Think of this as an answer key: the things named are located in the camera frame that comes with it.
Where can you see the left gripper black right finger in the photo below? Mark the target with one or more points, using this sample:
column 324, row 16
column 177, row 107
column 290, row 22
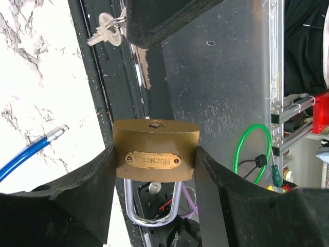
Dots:
column 235, row 212

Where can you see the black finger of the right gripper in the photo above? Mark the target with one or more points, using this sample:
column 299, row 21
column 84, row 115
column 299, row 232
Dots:
column 150, row 22

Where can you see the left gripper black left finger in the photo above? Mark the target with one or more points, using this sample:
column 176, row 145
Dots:
column 73, row 210

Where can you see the silver keys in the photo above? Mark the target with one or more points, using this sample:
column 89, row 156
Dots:
column 113, row 30

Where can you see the blue cable lock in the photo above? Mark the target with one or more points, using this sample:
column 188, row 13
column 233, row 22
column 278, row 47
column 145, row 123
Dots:
column 31, row 150

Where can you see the brass padlock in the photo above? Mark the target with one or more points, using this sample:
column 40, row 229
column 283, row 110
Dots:
column 154, row 150

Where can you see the green handled screwdriver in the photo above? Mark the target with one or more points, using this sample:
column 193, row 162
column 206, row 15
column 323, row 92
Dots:
column 276, row 178

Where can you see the green cable lock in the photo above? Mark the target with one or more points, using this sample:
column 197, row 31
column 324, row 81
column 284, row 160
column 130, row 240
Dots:
column 256, row 138

